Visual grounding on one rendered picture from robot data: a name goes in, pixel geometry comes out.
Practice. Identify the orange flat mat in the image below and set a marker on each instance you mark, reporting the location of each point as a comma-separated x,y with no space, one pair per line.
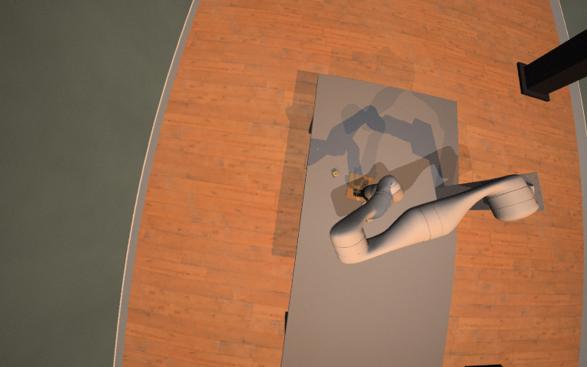
356,181

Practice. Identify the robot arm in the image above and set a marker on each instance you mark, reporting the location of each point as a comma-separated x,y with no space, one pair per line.
507,196

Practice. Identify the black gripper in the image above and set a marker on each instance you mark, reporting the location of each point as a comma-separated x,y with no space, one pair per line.
360,193

